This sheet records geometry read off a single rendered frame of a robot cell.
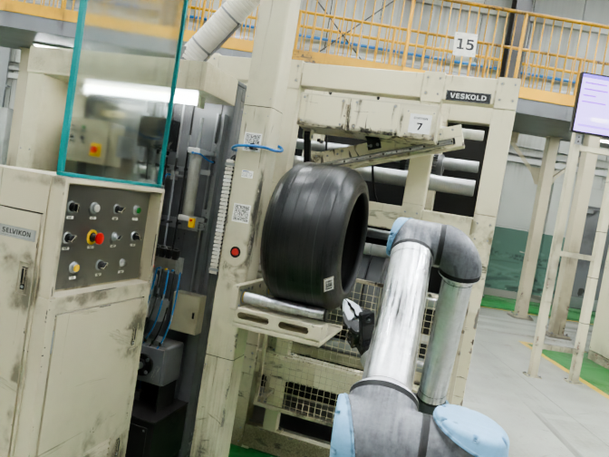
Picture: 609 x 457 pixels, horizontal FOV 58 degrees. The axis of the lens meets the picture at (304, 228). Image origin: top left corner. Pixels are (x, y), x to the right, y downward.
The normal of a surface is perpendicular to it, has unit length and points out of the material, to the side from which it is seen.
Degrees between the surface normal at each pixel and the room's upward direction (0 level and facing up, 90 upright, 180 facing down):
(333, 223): 79
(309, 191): 54
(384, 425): 45
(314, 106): 90
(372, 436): 65
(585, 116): 90
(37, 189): 90
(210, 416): 90
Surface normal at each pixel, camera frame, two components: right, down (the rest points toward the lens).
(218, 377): -0.30, 0.00
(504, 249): 0.02, 0.06
